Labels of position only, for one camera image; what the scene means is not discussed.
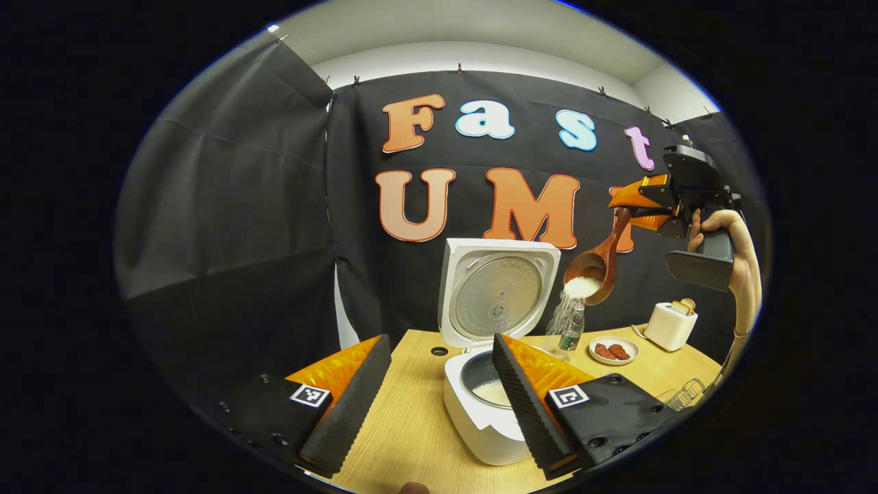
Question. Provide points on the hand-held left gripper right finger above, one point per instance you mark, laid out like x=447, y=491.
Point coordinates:
x=521, y=405

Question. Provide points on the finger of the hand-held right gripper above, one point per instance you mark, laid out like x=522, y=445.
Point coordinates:
x=638, y=195
x=655, y=221

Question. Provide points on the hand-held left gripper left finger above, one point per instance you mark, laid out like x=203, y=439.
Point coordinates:
x=357, y=405

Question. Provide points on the white rice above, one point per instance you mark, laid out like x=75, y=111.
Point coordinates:
x=582, y=287
x=490, y=392

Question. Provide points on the white rice cooker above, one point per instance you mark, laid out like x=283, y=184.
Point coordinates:
x=480, y=439

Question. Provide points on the wooden spoon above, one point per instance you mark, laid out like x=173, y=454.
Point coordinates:
x=607, y=264

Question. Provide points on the clear plastic water bottle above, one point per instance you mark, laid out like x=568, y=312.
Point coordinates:
x=571, y=336

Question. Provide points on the toast slice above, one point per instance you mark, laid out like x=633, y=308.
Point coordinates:
x=678, y=308
x=689, y=303

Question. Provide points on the red meat piece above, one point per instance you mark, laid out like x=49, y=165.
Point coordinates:
x=620, y=352
x=603, y=351

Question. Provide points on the white toaster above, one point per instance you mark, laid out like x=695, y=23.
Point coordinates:
x=667, y=331

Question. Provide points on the white oval plate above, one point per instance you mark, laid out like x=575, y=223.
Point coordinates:
x=631, y=346

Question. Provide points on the black backdrop cloth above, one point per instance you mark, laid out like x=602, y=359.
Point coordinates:
x=240, y=206

